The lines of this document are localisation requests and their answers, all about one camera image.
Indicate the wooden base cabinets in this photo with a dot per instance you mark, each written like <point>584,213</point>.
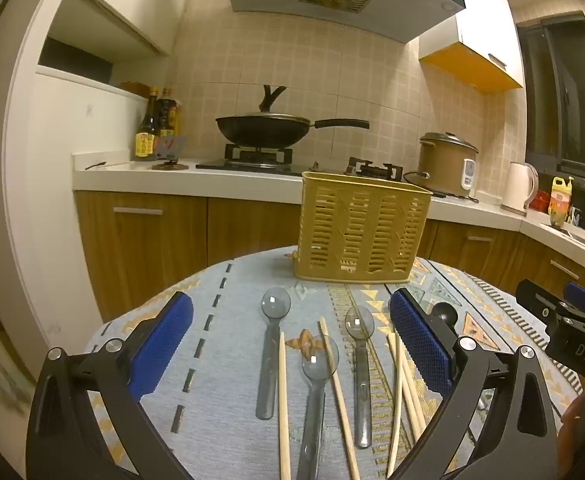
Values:
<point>137,245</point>

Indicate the brown rice cooker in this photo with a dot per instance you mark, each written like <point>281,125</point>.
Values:
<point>447,164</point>

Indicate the yellow plastic utensil basket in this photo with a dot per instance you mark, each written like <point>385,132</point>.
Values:
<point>359,230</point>

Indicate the black gas stove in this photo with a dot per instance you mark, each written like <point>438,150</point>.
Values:
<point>281,161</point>

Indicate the white countertop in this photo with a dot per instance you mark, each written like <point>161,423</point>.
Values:
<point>113,171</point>

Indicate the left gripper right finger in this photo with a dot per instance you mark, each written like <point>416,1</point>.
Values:
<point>518,439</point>

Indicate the white orange wall cabinet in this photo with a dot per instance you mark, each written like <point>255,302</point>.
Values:
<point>479,46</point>

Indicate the black spoon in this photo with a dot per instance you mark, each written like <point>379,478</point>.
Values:
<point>446,312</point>

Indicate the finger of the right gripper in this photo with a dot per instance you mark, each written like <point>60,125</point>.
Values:
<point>542,304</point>
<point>574,294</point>

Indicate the dark soy sauce bottle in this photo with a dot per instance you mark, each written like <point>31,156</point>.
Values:
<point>144,139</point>

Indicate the yellow oil bottle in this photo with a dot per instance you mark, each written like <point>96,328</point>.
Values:
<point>560,200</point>

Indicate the wooden chopstick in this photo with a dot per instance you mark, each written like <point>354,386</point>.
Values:
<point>415,415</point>
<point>283,421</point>
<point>339,400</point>
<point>398,400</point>

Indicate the black wok with lid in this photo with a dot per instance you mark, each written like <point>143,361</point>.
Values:
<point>266,129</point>

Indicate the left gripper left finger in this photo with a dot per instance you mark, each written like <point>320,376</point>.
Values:
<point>64,440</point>

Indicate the white electric kettle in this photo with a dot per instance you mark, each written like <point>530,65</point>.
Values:
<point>522,184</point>

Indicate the clear spoon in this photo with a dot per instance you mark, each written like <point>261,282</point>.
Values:
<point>360,325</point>
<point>275,305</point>
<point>319,367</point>

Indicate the dark window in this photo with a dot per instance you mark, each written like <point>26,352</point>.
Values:
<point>553,53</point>

